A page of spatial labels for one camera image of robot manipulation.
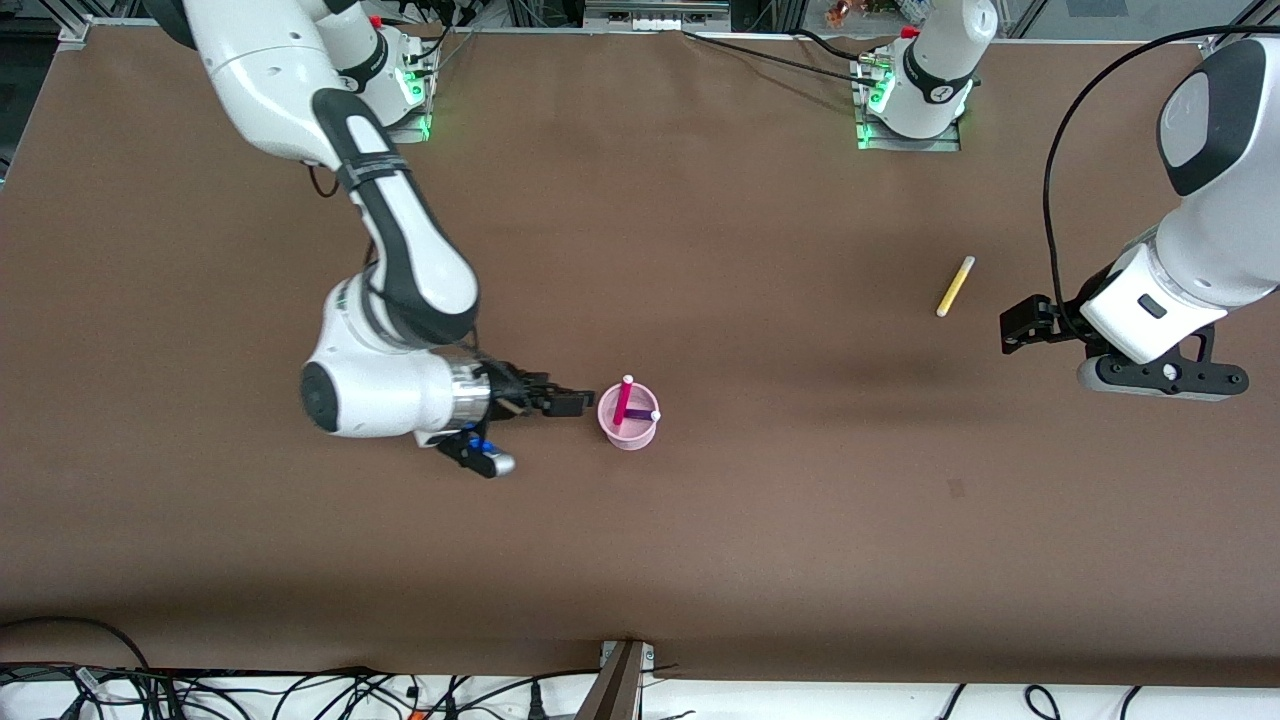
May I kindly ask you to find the pink pen holder cup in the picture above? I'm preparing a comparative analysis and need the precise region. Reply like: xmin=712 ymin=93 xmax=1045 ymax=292
xmin=597 ymin=382 xmax=662 ymax=452

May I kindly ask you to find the yellow pen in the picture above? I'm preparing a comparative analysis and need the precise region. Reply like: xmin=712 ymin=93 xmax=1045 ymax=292
xmin=935 ymin=255 xmax=976 ymax=319

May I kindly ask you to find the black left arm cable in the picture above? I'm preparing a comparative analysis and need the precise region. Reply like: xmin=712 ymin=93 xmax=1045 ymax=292
xmin=1042 ymin=25 xmax=1280 ymax=336

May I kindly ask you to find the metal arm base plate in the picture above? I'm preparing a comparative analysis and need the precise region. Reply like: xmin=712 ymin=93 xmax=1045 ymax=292
xmin=856 ymin=55 xmax=964 ymax=154
xmin=385 ymin=40 xmax=434 ymax=145

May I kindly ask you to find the grey metal camera post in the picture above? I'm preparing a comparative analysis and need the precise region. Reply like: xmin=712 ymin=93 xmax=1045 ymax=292
xmin=574 ymin=639 xmax=657 ymax=720

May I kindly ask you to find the short black table cable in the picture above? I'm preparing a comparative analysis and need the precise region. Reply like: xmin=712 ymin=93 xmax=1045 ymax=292
xmin=790 ymin=28 xmax=873 ymax=63

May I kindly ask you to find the tangled black cable bundle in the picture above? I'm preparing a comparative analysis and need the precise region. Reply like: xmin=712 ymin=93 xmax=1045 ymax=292
xmin=0 ymin=660 xmax=606 ymax=720

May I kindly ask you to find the long black table cable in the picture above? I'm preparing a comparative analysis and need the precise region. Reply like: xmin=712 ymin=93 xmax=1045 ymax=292
xmin=682 ymin=29 xmax=869 ymax=85

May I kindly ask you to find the black base cable bunch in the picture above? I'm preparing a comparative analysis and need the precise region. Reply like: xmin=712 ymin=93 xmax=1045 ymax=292
xmin=398 ymin=0 xmax=483 ymax=79

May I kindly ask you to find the thick black arc cable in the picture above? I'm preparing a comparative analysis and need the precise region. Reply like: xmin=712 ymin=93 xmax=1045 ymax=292
xmin=0 ymin=616 xmax=153 ymax=673

